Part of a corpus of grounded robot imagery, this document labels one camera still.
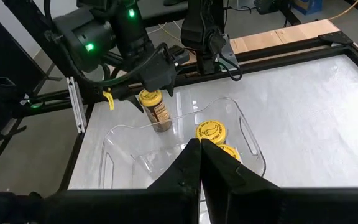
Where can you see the yellow tape tag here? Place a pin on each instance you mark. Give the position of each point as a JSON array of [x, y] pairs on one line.
[[110, 101]]

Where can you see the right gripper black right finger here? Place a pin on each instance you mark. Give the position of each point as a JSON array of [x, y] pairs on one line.
[[228, 193]]

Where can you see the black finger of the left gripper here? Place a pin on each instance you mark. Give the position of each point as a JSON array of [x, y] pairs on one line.
[[137, 102], [171, 90]]

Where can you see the blue cardboard box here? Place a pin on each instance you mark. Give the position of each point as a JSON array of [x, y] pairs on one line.
[[306, 6]]

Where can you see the yellow lid spice jar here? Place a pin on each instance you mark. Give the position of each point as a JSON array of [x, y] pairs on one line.
[[154, 109], [230, 152], [211, 132]]

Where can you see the clear plastic bin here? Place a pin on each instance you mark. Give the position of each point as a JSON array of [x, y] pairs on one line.
[[120, 149]]

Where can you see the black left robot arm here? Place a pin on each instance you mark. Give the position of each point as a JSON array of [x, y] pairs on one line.
[[85, 37]]

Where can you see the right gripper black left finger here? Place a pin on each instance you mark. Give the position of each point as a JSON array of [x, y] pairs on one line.
[[179, 193]]

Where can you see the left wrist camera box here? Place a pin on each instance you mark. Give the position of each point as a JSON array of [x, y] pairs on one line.
[[180, 56]]

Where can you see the silver metal bracket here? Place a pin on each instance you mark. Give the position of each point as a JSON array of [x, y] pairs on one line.
[[77, 109]]

